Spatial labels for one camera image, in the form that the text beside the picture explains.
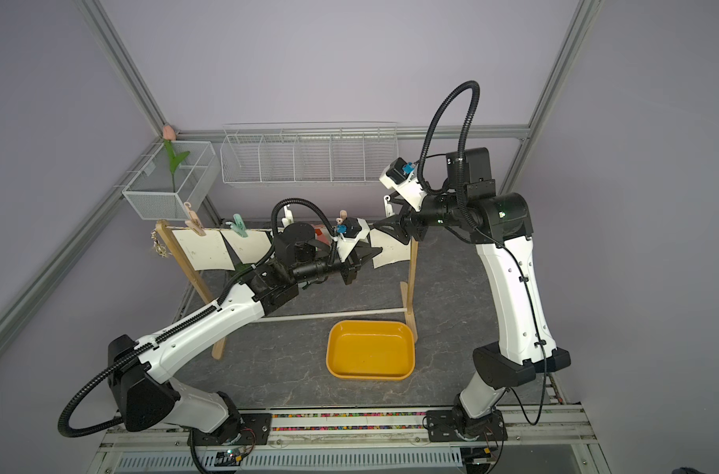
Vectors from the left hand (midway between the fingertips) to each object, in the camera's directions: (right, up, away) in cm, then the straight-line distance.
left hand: (381, 250), depth 65 cm
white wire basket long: (-23, +33, +34) cm, 53 cm away
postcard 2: (+3, 0, +2) cm, 3 cm away
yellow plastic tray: (-2, -30, +22) cm, 38 cm away
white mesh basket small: (-60, +15, +14) cm, 63 cm away
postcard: (-38, -1, -1) cm, 38 cm away
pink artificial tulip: (-63, +28, +25) cm, 74 cm away
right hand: (+1, +9, -4) cm, 10 cm away
